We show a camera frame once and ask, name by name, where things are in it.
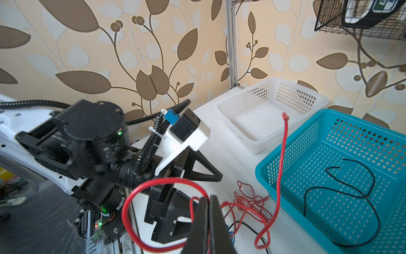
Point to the teal plastic basket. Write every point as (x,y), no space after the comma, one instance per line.
(343,180)

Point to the back black wire basket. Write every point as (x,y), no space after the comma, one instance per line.
(328,19)

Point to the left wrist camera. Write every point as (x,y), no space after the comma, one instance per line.
(184,131)

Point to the left white plastic basket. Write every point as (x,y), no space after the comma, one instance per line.
(254,114)

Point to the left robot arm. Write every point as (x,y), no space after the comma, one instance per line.
(94,142)

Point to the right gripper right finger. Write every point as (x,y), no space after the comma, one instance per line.
(219,238)

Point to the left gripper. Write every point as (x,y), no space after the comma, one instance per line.
(167,205)

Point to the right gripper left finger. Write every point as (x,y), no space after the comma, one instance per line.
(197,241)

